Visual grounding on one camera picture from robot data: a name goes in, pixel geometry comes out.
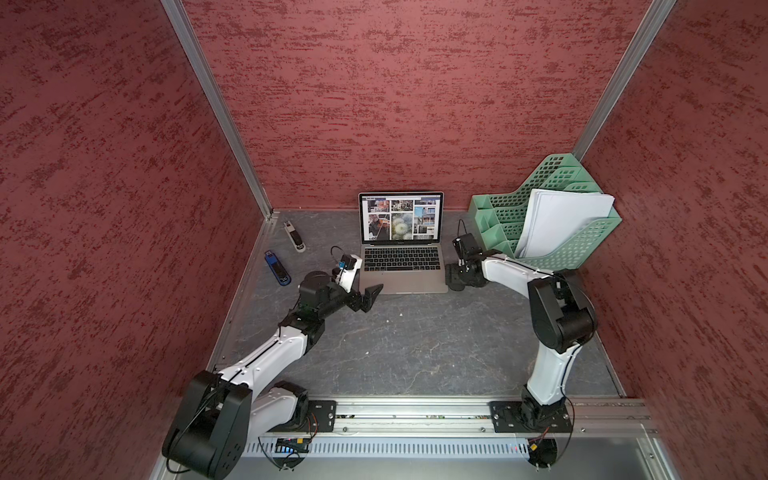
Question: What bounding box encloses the beige black stapler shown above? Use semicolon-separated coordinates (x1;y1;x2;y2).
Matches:
283;221;306;253

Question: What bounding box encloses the aluminium corner post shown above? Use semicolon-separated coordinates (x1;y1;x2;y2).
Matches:
571;0;676;162
161;0;273;220

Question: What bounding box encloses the aluminium front rail frame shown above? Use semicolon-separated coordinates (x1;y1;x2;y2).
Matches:
230;396;680;479

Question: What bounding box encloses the right aluminium corner post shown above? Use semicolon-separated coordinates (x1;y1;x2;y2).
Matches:
571;0;676;162

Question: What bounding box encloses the blue black stapler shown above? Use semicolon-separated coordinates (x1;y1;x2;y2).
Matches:
264;250;292;286

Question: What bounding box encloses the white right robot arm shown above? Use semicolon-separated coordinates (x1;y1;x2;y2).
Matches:
445;251;598;431

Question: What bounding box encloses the green circuit board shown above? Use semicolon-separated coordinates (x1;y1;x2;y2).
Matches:
274;438;312;455

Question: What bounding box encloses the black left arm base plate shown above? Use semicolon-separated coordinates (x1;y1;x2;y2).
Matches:
299;400;338;434

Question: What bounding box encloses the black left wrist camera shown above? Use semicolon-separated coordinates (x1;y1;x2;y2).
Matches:
299;271;333;308

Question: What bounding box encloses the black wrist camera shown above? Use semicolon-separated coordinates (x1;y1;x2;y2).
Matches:
452;233;483;261
299;271;333;308

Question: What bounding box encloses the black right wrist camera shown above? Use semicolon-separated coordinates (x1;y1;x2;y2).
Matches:
452;233;483;261

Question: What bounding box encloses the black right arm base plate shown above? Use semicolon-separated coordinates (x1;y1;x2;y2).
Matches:
488;399;573;434

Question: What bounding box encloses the silver laptop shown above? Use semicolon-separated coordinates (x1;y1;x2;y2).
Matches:
358;191;448;294

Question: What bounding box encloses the green plastic desk organizer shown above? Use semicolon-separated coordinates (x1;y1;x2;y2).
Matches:
469;154;621;270

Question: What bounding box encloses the left aluminium corner post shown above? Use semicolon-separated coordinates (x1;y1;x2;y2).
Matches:
161;0;273;220

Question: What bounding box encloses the white paper stack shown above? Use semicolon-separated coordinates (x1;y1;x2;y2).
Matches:
514;189;615;258

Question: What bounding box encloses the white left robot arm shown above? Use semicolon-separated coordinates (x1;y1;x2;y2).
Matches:
162;280;383;479

